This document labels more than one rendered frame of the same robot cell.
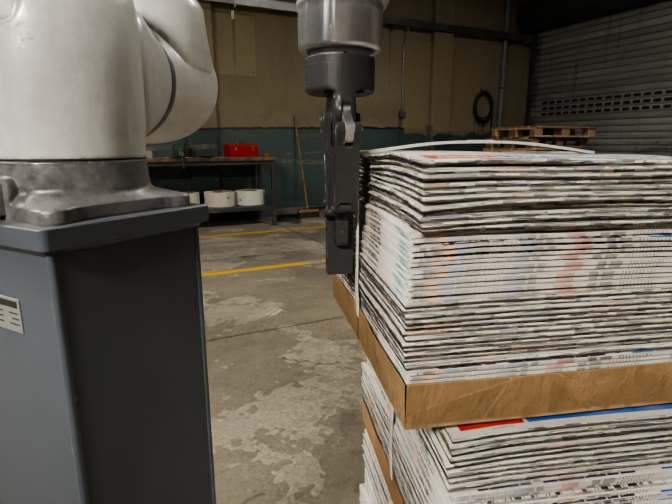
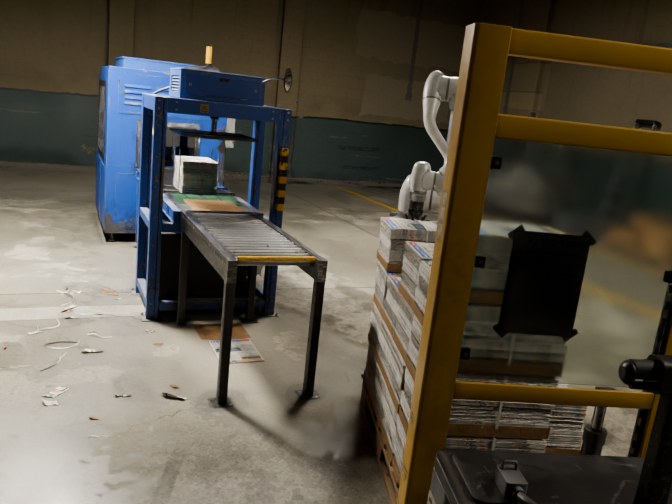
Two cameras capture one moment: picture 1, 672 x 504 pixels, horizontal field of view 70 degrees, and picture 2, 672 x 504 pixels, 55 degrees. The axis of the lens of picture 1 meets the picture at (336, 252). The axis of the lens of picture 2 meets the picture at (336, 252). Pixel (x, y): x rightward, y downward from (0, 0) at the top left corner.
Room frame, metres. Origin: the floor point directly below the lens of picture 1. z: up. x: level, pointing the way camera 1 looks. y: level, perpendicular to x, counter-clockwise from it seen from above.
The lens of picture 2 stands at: (0.23, -3.49, 1.63)
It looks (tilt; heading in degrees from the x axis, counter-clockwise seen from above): 13 degrees down; 92
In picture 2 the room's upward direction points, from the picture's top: 6 degrees clockwise
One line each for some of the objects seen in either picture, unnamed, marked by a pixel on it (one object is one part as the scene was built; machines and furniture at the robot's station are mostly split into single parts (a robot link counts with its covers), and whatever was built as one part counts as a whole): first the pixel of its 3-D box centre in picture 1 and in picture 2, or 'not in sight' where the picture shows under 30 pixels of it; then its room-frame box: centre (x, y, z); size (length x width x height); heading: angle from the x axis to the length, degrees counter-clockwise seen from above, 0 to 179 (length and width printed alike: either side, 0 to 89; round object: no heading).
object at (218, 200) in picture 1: (204, 184); not in sight; (6.27, 1.73, 0.55); 1.80 x 0.70 x 1.09; 116
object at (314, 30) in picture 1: (340, 29); (417, 196); (0.54, 0.00, 1.19); 0.09 x 0.09 x 0.06
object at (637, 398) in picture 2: not in sight; (555, 395); (0.82, -1.83, 0.92); 0.57 x 0.01 x 0.05; 9
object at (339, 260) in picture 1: (339, 244); not in sight; (0.54, 0.00, 0.96); 0.03 x 0.01 x 0.07; 99
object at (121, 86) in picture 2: not in sight; (162, 138); (-2.06, 3.73, 1.04); 1.51 x 1.30 x 2.07; 116
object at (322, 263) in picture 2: not in sight; (283, 242); (-0.22, 0.48, 0.74); 1.34 x 0.05 x 0.12; 116
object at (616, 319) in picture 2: not in sight; (576, 269); (0.82, -1.81, 1.28); 0.57 x 0.01 x 0.65; 9
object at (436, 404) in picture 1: (514, 353); (396, 260); (0.46, -0.18, 0.86); 0.29 x 0.16 x 0.04; 100
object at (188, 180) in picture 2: not in sight; (195, 174); (-1.15, 1.79, 0.93); 0.38 x 0.30 x 0.26; 116
